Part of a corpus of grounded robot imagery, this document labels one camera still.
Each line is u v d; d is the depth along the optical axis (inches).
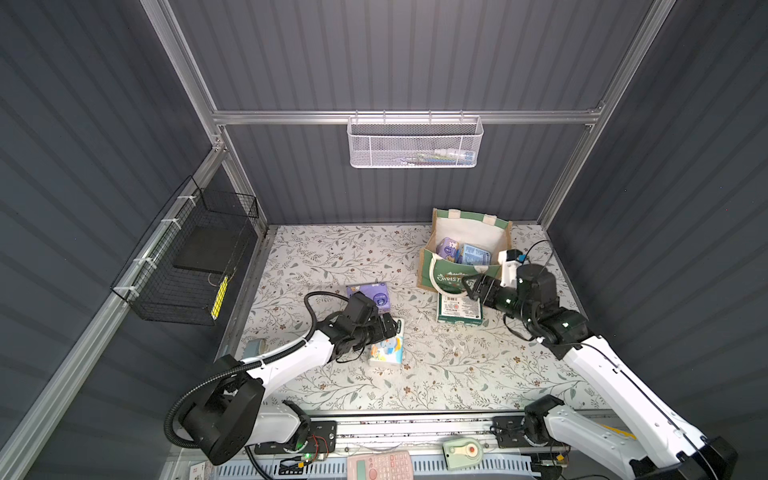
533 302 21.6
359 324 26.4
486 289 25.4
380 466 26.8
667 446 15.3
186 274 28.4
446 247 39.1
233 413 16.4
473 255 37.8
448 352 34.6
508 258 26.6
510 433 28.9
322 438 28.5
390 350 32.5
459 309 35.9
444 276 35.9
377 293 36.9
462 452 25.7
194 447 16.4
